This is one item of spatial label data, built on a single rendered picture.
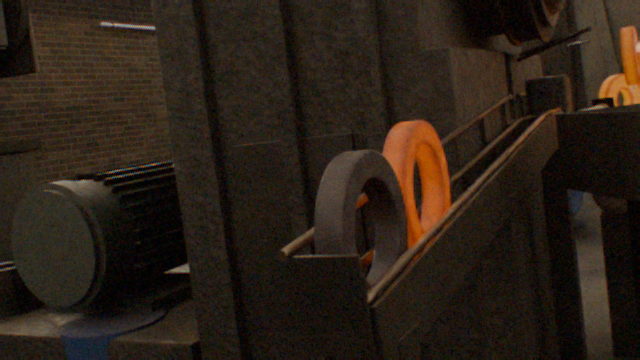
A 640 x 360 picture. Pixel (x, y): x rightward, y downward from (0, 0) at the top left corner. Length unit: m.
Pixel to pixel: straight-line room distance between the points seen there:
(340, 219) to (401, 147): 0.21
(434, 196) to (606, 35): 3.59
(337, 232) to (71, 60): 8.26
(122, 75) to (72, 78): 0.85
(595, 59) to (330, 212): 3.94
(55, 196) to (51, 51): 6.65
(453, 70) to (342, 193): 0.71
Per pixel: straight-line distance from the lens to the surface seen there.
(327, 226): 0.69
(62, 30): 8.88
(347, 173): 0.71
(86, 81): 8.97
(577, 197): 3.88
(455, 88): 1.36
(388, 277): 0.74
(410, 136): 0.88
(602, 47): 4.53
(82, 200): 2.05
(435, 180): 0.99
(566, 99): 1.99
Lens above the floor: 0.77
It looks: 5 degrees down
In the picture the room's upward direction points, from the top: 7 degrees counter-clockwise
